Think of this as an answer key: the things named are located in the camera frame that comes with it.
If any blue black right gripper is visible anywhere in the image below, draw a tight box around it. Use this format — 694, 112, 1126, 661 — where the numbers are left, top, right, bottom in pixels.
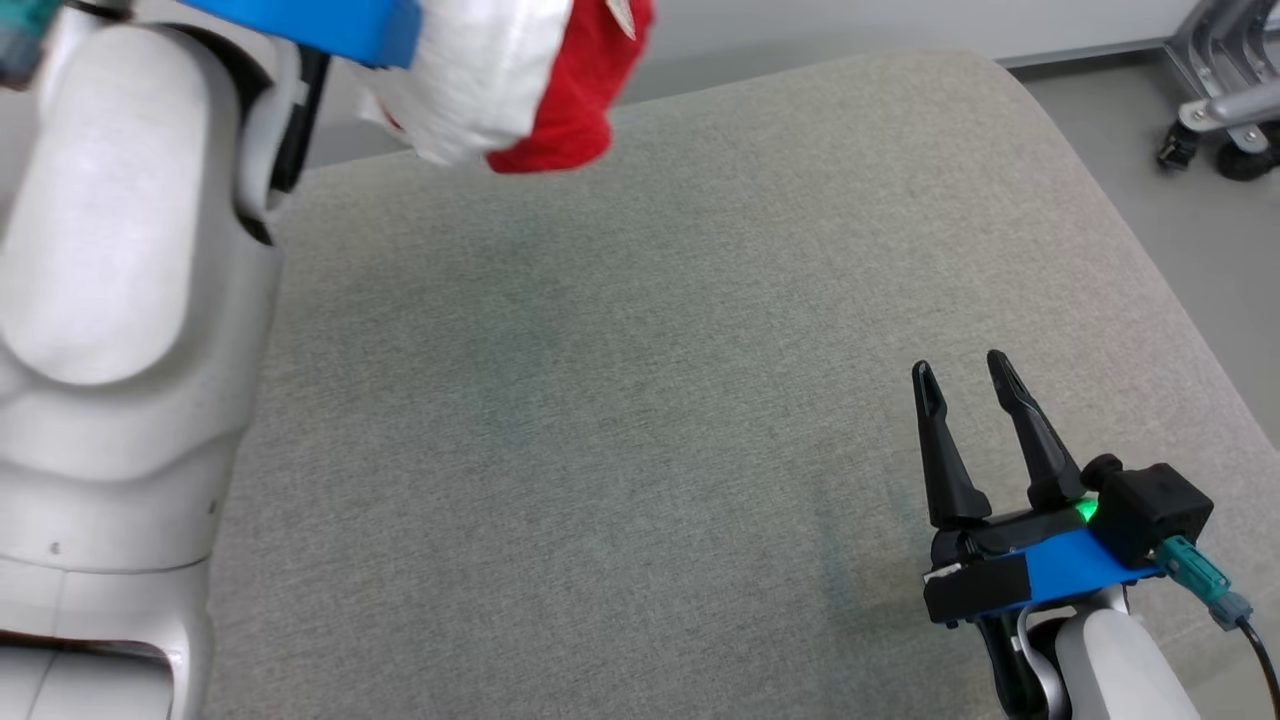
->
911, 349, 1169, 633

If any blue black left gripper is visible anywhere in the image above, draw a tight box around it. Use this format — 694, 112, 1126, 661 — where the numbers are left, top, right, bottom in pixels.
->
180, 0, 423, 71

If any red white jersey shirt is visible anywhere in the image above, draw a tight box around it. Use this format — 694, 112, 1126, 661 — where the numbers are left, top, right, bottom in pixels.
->
352, 0, 657, 177

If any black caster wheel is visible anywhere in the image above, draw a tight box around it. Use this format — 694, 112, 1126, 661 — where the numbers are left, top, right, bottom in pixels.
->
1214, 128, 1280, 184
1156, 122, 1203, 173

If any teal plug right black cable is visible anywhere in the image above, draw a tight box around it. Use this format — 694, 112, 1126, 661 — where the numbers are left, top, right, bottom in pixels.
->
1153, 535, 1280, 720

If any teal plug black cable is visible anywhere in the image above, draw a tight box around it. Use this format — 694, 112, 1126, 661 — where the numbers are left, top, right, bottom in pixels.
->
1153, 535, 1280, 720
0, 0, 63, 89

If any teal plug left black cable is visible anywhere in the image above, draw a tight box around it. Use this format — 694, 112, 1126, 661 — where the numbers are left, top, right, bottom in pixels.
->
0, 0, 63, 89

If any grey metal stand frame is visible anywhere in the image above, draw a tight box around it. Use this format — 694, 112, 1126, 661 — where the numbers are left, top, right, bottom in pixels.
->
1162, 0, 1280, 136

